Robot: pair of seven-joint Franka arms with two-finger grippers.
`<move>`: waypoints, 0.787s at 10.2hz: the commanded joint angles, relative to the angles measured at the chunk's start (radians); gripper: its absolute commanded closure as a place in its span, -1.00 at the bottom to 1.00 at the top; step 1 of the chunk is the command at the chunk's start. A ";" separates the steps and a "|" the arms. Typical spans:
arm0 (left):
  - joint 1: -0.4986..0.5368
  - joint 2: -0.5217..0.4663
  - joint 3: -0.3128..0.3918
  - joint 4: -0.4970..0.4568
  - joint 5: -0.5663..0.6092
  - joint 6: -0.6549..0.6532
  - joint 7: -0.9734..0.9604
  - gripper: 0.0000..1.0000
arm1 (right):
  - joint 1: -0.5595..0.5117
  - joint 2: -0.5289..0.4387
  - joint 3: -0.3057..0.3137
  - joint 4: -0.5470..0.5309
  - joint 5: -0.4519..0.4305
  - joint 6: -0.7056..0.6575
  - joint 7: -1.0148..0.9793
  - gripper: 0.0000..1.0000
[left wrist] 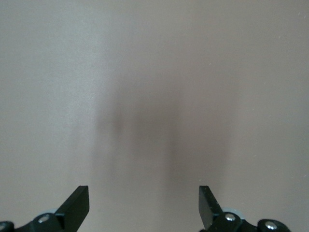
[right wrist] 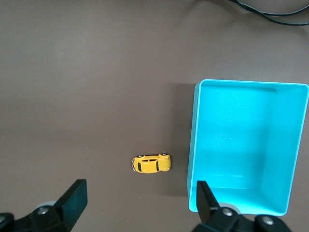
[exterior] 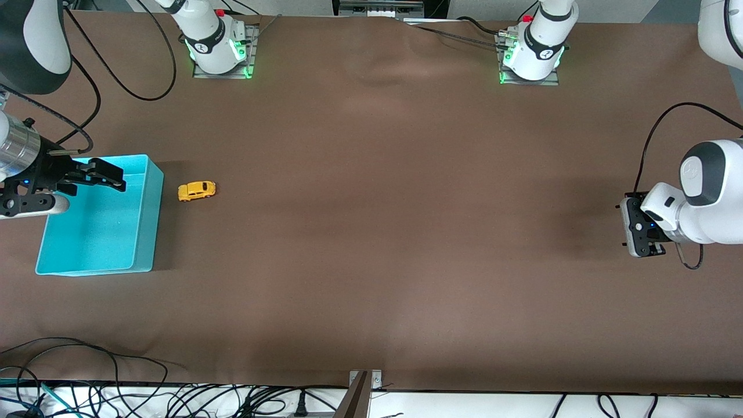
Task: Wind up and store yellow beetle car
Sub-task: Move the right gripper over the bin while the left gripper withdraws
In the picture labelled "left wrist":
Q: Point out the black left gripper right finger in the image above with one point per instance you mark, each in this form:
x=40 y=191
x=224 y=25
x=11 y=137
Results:
x=207 y=210

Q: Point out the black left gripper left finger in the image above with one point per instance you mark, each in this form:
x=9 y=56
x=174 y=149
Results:
x=72 y=212

